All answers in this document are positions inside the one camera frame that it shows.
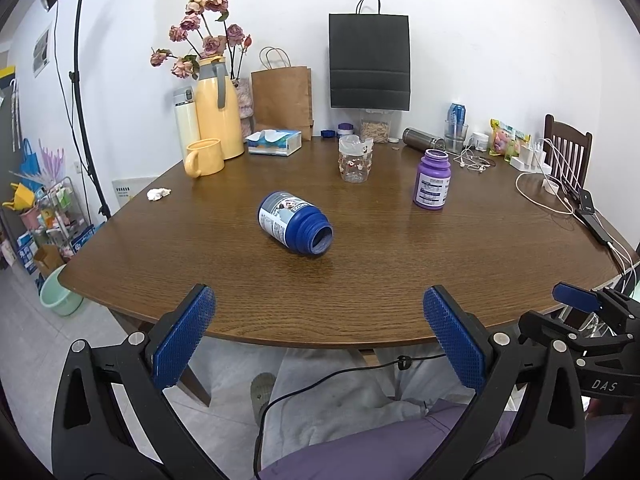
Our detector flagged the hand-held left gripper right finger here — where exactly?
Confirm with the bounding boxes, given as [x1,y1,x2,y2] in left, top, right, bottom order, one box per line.
[414,284,587,480]

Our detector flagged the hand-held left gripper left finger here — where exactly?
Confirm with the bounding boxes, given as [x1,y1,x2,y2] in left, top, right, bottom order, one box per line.
[51,283,227,480]

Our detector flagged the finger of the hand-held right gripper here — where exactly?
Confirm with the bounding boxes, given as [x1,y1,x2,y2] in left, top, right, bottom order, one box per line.
[552,282,640,322]
[517,310,640,357]

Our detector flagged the blue bottle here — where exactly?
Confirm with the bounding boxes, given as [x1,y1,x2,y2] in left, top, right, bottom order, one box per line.
[257,191,334,259]

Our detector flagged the clear printed plastic cup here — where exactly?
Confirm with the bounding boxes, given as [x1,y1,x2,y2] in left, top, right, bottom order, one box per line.
[338,134,375,183]

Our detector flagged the grey slipper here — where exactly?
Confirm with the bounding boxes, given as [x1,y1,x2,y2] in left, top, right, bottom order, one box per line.
[250,373,277,427]

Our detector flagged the grey sweatpants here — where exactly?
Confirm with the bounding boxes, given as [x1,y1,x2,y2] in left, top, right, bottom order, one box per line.
[260,346,478,471]

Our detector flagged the purple jacket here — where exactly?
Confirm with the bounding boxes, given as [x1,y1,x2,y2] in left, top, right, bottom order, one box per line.
[259,400,640,480]

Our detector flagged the green plastic basin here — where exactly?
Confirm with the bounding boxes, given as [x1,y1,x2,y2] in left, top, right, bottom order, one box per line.
[40,264,86,317]

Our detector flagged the white charger dock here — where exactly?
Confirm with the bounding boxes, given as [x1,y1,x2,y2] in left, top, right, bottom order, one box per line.
[510,142,551,173]

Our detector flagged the dark wooden chair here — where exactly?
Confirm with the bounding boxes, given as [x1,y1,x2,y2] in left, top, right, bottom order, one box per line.
[543,114,593,188]

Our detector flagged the purple bottle with label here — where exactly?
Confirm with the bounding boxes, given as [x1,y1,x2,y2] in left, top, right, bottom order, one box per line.
[412,148,452,211]

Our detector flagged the white leaning board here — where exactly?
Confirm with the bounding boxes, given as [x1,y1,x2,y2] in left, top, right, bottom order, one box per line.
[111,178,146,207]

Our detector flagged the cardboard box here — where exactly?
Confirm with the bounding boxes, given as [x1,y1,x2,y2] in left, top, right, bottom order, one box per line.
[33,245,66,277]

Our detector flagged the white earphones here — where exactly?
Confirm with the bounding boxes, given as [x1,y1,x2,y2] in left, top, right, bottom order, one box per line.
[453,148,497,173]

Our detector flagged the yellow snack packet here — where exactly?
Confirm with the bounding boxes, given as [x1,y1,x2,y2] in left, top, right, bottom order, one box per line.
[488,118,532,157]

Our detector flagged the yellow mug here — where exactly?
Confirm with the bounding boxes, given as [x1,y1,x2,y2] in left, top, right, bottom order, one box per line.
[183,138,226,178]

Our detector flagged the clear drinking glass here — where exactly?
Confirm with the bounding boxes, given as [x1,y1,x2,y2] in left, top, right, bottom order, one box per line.
[444,119,469,154]

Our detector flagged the steel thermos flask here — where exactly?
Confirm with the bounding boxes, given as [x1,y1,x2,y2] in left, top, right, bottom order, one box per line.
[402,127,447,152]

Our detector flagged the white thermos bottle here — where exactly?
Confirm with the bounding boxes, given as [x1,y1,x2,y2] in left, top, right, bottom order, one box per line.
[173,86,202,158]

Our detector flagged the blue tissue box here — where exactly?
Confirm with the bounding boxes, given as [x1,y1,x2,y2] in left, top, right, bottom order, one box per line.
[245,129,303,157]

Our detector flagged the clear snack container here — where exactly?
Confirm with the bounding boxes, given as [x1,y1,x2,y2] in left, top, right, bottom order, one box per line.
[360,108,393,144]

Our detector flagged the yellow thermos jug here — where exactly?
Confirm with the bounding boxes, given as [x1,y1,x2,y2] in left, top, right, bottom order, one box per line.
[194,56,246,161]

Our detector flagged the blue hanging bag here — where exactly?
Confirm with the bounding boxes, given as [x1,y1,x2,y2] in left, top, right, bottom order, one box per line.
[19,138,42,179]

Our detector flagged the brown paper bag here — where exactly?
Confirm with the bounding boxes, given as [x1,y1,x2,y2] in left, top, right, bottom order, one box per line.
[250,47,315,142]

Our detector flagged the black light stand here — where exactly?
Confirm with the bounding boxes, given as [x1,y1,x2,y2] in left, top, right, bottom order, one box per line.
[52,0,113,221]

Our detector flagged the black paper bag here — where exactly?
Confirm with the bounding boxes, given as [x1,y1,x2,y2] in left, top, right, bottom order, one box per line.
[328,0,413,110]

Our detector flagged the dried pink roses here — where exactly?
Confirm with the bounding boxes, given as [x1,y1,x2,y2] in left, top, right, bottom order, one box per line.
[150,0,253,81]

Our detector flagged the white charging cable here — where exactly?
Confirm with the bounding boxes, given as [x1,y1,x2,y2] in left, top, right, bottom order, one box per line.
[515,137,640,291]

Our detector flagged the black cable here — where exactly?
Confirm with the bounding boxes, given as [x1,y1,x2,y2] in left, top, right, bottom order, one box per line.
[253,355,446,476]

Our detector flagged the wire storage rack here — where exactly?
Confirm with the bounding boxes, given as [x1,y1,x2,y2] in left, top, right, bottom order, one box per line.
[31,176,97,271]

